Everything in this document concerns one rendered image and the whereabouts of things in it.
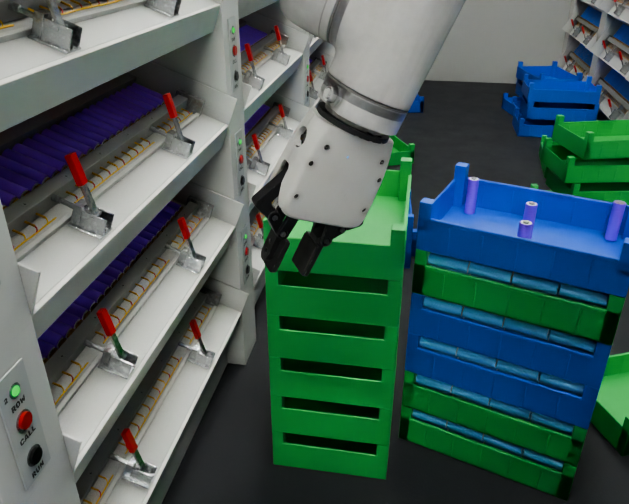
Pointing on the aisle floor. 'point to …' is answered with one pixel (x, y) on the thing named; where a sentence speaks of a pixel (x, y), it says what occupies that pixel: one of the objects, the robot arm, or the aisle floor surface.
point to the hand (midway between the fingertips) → (290, 251)
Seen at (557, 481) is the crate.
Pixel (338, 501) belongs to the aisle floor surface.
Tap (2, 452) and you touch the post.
